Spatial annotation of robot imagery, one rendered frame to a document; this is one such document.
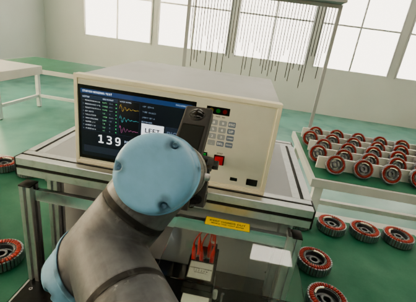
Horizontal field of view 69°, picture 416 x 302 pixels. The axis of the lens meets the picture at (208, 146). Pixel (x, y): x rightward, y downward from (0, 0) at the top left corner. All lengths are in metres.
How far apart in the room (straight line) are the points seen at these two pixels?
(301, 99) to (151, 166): 6.85
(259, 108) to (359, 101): 6.79
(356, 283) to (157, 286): 0.94
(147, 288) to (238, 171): 0.44
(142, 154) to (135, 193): 0.03
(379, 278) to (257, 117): 0.78
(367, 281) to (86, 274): 1.00
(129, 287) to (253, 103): 0.44
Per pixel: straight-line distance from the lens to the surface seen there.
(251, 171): 0.66
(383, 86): 7.47
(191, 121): 0.48
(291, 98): 7.05
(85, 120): 0.72
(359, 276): 1.19
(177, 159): 0.26
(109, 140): 0.71
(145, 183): 0.27
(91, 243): 0.30
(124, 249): 0.29
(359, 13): 7.18
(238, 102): 0.61
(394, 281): 1.24
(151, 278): 0.27
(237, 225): 0.66
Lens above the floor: 1.44
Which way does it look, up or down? 21 degrees down
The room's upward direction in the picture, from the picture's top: 8 degrees clockwise
